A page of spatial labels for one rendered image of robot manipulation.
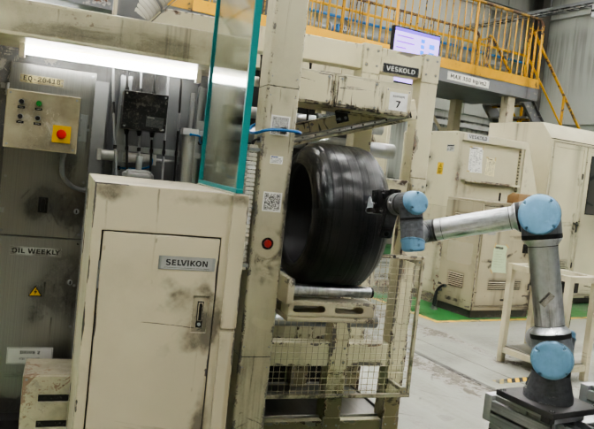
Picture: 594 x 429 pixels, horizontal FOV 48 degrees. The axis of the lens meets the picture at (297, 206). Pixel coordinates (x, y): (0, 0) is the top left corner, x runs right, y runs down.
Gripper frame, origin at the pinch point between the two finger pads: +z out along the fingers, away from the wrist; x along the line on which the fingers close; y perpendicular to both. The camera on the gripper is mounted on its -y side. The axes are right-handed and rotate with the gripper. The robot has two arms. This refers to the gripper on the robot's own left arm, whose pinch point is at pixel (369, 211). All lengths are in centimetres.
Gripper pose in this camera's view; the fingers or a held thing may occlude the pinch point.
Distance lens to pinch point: 241.6
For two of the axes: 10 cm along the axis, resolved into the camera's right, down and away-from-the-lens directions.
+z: -3.4, 0.4, 9.4
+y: 0.6, -10.0, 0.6
